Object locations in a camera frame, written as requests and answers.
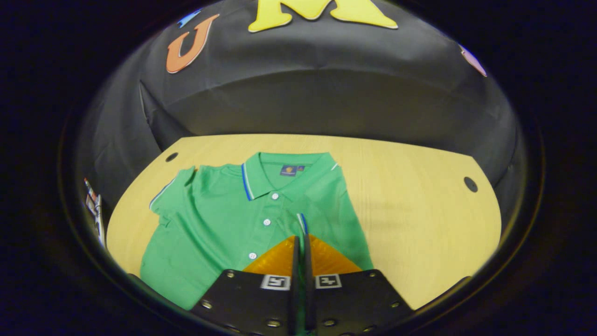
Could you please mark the black round table grommet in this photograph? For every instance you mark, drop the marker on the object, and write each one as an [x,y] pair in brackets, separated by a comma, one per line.
[171,157]
[470,184]

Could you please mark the green T-shirt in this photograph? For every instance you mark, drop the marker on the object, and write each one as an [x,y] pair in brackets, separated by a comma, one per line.
[224,224]

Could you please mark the black backdrop cloth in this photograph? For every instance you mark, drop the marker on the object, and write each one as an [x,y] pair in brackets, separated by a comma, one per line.
[326,84]

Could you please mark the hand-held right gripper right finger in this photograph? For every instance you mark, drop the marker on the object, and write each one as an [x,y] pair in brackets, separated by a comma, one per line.
[354,298]

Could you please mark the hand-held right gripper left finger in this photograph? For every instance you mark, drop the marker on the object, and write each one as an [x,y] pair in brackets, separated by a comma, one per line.
[247,298]

